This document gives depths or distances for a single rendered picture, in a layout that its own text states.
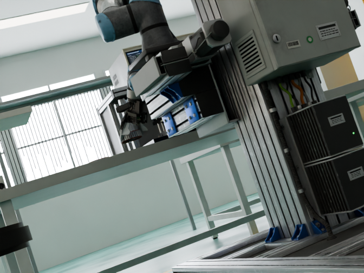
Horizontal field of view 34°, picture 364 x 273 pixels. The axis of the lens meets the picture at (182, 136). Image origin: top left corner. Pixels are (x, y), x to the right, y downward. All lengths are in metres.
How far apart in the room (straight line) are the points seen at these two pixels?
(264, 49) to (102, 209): 7.76
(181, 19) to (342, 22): 8.65
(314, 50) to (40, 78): 8.01
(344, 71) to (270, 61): 5.30
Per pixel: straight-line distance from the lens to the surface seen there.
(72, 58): 9.87
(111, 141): 3.50
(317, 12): 1.98
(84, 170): 2.66
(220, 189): 10.09
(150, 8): 2.33
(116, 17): 2.33
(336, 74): 7.07
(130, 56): 3.26
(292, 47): 1.88
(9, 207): 2.65
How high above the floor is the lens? 0.52
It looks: 5 degrees up
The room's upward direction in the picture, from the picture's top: 19 degrees counter-clockwise
